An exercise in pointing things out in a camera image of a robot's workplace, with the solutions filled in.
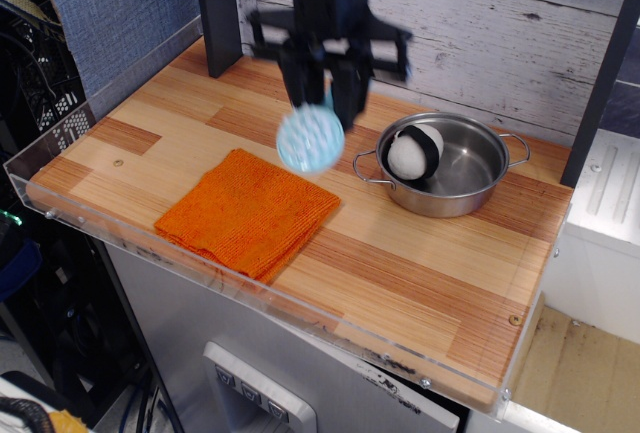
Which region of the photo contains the stainless steel pot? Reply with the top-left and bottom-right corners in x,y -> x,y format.
353,113 -> 531,218

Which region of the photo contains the white ball with black band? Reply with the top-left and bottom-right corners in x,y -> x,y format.
386,124 -> 444,190

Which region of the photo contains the grey cabinet with dispenser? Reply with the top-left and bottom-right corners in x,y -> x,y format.
102,242 -> 506,433

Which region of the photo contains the white block with ridges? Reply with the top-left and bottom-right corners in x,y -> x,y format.
568,129 -> 639,246

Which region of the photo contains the dark grey right post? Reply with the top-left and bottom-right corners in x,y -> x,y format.
560,0 -> 639,188

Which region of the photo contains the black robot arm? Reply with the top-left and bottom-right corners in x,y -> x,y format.
249,0 -> 412,131

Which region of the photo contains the dark grey post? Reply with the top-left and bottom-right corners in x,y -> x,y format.
199,0 -> 243,78
560,0 -> 639,188

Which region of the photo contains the dark grey left post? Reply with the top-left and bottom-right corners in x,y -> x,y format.
199,0 -> 243,78

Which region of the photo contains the light blue scrub brush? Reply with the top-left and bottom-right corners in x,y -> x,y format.
276,89 -> 345,175

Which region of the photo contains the orange folded cloth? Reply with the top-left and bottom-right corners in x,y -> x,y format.
154,149 -> 341,283

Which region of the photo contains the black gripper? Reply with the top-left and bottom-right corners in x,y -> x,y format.
249,0 -> 412,131

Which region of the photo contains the blue fabric panel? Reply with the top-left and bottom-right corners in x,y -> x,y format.
52,0 -> 200,97

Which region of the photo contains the black perforated crate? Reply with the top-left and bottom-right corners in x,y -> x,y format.
1,0 -> 94,161

